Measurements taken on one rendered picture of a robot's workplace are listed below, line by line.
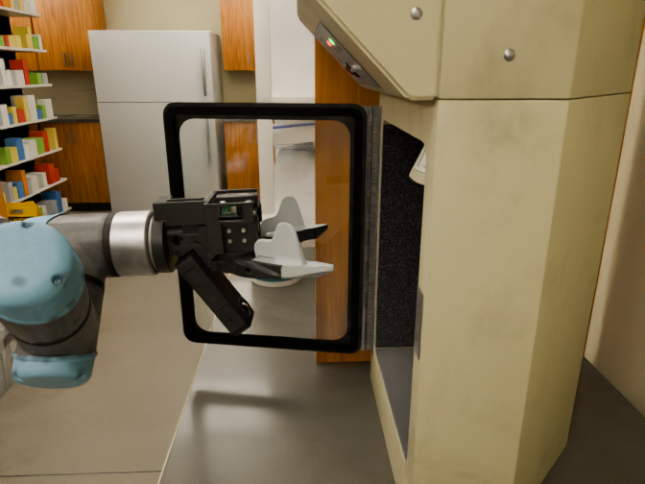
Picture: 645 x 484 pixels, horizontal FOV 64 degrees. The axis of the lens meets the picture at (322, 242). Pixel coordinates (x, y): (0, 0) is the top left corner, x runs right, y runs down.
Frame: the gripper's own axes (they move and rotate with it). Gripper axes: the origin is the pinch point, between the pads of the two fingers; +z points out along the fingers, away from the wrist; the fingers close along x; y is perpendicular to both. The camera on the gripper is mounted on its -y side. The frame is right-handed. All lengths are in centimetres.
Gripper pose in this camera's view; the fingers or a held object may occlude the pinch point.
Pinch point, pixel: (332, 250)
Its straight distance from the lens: 60.7
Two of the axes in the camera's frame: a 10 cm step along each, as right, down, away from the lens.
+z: 10.0, -0.5, 0.3
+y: -0.4, -9.5, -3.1
